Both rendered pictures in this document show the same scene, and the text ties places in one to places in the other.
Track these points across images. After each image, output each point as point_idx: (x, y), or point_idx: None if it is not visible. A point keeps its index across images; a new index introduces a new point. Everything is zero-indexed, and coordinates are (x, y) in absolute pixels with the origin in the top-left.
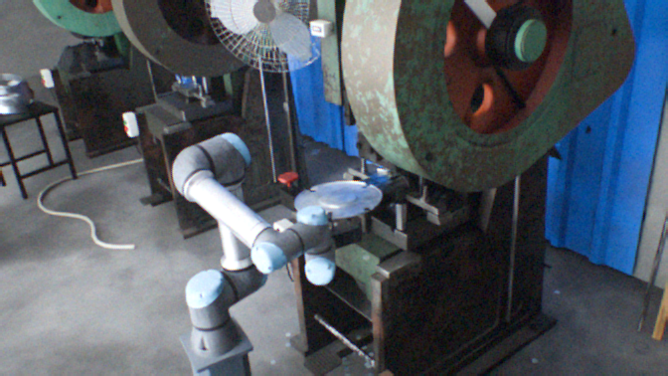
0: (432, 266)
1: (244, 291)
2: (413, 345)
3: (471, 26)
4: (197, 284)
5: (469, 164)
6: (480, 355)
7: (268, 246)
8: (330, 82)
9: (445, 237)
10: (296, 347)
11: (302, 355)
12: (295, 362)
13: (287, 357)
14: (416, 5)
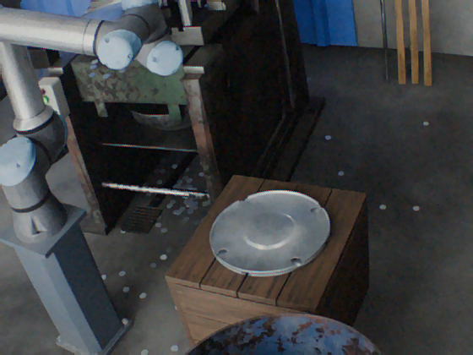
0: (231, 54)
1: (54, 150)
2: (234, 153)
3: None
4: (6, 158)
5: None
6: (282, 152)
7: (119, 32)
8: None
9: (228, 25)
10: (92, 230)
11: (102, 235)
12: (100, 244)
13: (89, 243)
14: None
